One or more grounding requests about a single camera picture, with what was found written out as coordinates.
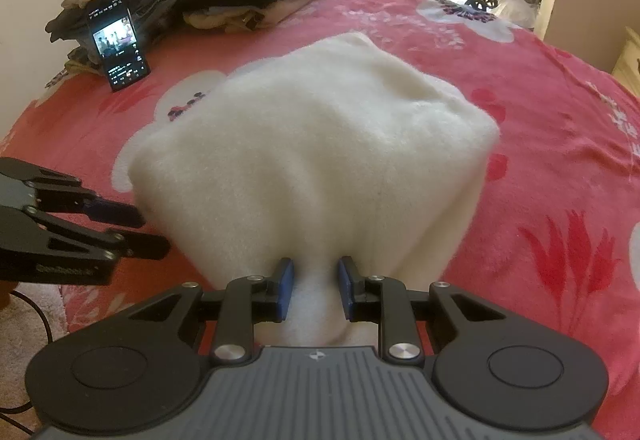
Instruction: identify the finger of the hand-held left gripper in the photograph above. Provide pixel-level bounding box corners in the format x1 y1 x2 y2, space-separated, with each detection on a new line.
25 206 171 266
0 157 146 228

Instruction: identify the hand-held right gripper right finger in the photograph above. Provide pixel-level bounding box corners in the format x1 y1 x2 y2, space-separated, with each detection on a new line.
336 256 507 363

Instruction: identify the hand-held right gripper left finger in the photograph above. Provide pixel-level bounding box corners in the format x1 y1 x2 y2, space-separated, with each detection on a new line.
129 257 295 366

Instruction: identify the white fleece sweater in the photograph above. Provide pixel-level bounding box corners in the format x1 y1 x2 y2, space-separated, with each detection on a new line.
120 31 501 348

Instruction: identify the black smartphone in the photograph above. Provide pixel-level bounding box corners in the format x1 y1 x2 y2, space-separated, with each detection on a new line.
86 0 152 93

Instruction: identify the red floral bed blanket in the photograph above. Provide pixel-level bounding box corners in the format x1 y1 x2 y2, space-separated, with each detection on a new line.
0 0 640 440

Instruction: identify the white plastic bag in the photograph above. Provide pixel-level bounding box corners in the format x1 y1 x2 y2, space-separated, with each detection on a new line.
492 0 540 32

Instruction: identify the black cable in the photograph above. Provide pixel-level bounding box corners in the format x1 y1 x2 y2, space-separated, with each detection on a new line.
0 290 53 416

